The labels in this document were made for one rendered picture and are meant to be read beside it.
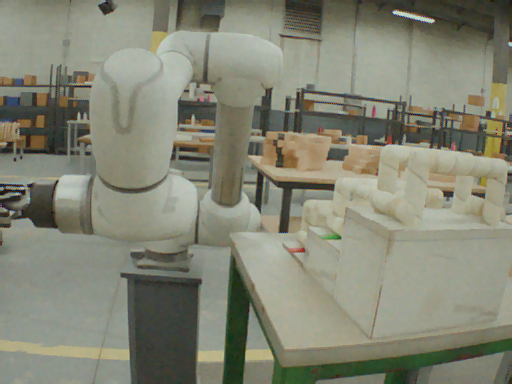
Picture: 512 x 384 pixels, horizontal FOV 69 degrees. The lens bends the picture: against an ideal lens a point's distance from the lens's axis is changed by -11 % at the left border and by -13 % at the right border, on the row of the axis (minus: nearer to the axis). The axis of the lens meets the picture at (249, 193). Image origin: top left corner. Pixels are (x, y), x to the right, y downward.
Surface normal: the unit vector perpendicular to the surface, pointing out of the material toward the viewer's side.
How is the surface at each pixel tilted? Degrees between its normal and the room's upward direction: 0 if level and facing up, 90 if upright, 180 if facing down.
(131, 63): 39
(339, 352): 90
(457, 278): 90
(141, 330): 90
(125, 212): 116
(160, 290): 90
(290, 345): 0
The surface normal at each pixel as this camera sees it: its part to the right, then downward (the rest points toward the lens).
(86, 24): 0.18, 0.20
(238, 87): 0.03, 0.75
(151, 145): 0.59, 0.57
